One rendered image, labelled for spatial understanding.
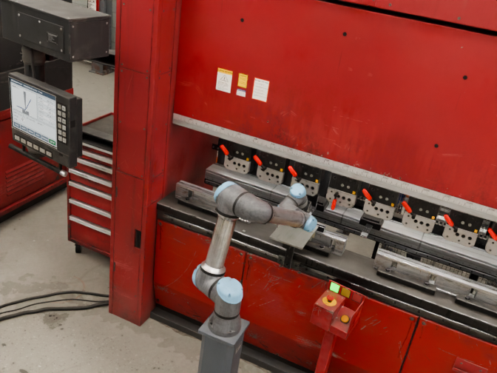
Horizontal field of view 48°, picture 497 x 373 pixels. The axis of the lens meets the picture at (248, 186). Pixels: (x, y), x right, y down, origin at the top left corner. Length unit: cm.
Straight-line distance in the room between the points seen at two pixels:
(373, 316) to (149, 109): 160
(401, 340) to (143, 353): 152
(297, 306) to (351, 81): 127
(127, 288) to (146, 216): 57
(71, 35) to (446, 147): 175
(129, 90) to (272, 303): 142
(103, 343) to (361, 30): 234
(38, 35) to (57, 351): 183
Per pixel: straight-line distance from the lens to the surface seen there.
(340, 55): 268
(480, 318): 295
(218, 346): 257
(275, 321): 328
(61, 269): 422
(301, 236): 289
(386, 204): 283
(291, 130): 285
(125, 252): 345
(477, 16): 255
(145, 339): 364
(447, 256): 321
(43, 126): 288
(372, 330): 309
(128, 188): 322
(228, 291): 242
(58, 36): 268
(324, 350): 302
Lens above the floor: 248
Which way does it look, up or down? 27 degrees down
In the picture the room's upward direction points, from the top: 9 degrees clockwise
